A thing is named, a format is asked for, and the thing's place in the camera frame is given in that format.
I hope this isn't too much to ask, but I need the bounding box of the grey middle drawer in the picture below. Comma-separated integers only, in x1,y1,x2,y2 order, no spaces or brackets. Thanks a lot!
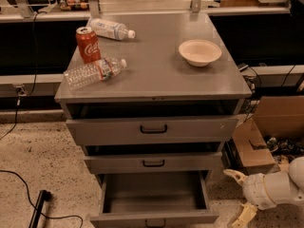
85,152,222,174

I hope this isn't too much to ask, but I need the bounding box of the grey bottom drawer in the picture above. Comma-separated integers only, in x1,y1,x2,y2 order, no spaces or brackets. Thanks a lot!
90,171,219,228

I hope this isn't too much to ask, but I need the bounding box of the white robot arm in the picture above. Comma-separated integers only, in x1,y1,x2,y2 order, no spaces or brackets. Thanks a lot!
223,157,304,228

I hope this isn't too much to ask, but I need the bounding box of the white labelled water bottle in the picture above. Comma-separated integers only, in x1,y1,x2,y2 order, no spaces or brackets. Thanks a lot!
89,18,136,41

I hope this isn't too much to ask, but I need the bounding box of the white paper bowl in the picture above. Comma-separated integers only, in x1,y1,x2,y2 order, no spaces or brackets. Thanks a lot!
179,39,222,67

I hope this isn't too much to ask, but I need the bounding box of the black hanging cable left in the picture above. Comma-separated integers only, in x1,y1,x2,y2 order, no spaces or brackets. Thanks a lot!
0,11,41,141

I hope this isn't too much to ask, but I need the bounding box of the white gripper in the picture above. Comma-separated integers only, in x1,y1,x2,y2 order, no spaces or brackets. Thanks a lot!
223,169,270,228

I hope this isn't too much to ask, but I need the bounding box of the black bar on floor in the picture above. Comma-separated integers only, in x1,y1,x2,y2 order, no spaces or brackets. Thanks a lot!
28,190,51,228

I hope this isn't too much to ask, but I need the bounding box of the clear empty water bottle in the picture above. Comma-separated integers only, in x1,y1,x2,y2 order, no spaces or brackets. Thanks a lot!
64,58,127,90

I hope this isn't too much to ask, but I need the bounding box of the grey top drawer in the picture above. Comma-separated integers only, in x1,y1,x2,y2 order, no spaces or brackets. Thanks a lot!
66,116,238,145

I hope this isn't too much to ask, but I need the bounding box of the black floor cable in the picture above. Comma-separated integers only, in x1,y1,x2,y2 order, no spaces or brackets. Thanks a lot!
0,169,85,228

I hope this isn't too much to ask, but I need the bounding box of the grey drawer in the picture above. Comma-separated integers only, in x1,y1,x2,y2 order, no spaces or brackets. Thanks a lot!
66,116,238,145
90,171,219,228
85,152,222,174

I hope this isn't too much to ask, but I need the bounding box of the open cardboard box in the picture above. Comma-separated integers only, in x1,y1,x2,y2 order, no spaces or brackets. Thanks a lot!
233,96,304,174

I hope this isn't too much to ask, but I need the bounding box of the red cola can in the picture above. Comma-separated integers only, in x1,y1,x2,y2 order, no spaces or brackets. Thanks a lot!
76,27,101,64

